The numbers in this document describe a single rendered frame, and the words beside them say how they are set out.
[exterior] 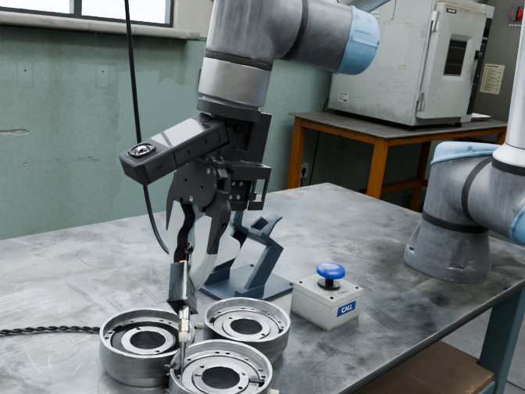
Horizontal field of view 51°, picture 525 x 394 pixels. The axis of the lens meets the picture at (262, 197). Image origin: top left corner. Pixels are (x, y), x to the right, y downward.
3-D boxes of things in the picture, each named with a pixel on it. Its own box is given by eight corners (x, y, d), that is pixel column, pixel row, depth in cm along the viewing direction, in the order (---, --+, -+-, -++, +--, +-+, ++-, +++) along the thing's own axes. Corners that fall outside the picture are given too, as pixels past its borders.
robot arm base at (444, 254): (429, 243, 111) (438, 197, 108) (503, 270, 101) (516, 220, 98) (387, 259, 101) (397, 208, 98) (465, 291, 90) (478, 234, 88)
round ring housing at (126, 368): (78, 370, 60) (78, 337, 59) (137, 328, 69) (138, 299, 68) (158, 403, 56) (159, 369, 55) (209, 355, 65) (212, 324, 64)
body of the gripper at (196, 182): (263, 216, 64) (284, 115, 62) (206, 219, 58) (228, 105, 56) (222, 198, 70) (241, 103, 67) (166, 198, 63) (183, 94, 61)
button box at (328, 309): (328, 332, 73) (333, 299, 72) (290, 310, 78) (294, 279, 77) (363, 315, 79) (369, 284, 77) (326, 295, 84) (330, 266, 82)
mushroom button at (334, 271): (328, 307, 75) (333, 274, 73) (306, 295, 77) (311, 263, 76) (346, 299, 77) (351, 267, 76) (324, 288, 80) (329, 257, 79)
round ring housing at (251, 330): (290, 332, 72) (294, 304, 71) (281, 379, 62) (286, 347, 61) (212, 320, 73) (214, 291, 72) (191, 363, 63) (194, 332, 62)
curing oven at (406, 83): (423, 135, 264) (450, -8, 245) (326, 113, 304) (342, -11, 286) (480, 129, 307) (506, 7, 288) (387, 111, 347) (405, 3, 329)
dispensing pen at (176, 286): (160, 380, 55) (170, 236, 64) (173, 392, 58) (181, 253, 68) (181, 377, 54) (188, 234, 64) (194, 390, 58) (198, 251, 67)
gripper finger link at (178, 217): (208, 274, 69) (229, 207, 66) (169, 279, 64) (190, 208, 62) (194, 263, 71) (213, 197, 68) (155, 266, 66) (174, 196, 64)
